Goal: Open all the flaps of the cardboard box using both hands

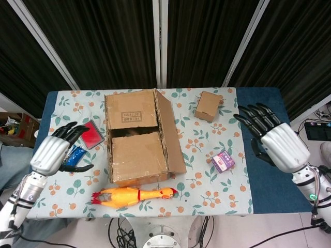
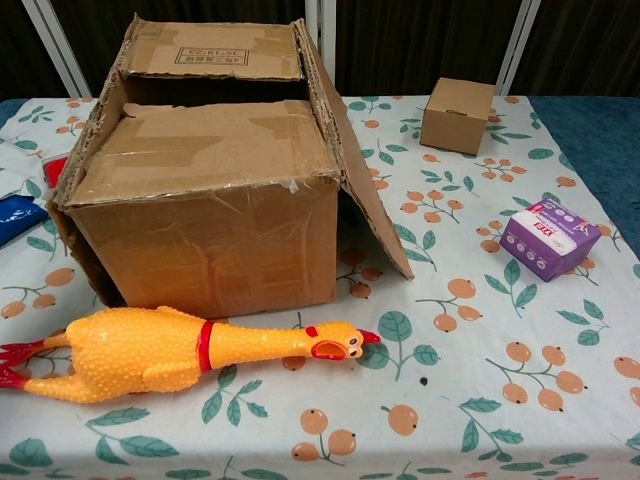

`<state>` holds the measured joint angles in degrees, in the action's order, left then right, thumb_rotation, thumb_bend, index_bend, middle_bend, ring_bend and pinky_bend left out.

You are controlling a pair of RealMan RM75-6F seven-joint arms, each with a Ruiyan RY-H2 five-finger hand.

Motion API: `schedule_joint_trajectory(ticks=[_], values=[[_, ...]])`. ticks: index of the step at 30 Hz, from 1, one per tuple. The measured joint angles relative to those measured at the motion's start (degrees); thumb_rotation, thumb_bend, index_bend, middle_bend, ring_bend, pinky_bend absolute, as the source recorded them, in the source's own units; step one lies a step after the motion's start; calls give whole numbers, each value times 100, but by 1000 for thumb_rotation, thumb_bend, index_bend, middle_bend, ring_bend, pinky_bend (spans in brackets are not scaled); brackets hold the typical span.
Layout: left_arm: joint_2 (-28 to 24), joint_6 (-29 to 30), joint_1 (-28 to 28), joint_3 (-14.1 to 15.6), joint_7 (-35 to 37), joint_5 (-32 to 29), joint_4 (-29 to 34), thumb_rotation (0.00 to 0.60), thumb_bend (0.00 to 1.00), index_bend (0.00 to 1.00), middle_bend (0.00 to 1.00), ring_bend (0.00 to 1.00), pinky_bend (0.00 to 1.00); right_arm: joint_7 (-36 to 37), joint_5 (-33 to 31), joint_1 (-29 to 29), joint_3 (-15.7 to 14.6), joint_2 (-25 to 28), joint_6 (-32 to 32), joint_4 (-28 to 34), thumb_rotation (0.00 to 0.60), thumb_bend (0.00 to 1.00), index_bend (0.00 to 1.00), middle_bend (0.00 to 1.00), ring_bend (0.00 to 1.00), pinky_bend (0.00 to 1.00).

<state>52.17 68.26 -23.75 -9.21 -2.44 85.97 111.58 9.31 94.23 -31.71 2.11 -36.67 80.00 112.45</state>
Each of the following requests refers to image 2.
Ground red square flat box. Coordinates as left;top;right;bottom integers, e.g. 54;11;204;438
42;155;69;189

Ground small closed cardboard box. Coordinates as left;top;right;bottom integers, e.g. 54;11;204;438
418;77;497;157

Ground purple and white carton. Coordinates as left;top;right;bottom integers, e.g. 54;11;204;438
498;197;603;283

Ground white upright frame post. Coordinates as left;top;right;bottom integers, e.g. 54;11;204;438
304;0;337;97

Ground black pleated curtain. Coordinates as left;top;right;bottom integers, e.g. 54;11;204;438
0;0;640;100

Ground floral print tablecloth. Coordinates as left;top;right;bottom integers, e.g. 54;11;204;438
0;94;640;480

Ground yellow rubber chicken toy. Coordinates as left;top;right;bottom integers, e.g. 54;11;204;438
0;305;382;405

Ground blue pouch with white print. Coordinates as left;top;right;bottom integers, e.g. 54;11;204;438
0;194;50;249

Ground white slanted frame post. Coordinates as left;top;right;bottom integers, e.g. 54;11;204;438
19;0;94;99
497;0;544;97

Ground large brown cardboard box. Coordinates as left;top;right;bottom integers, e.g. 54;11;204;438
46;13;415;308

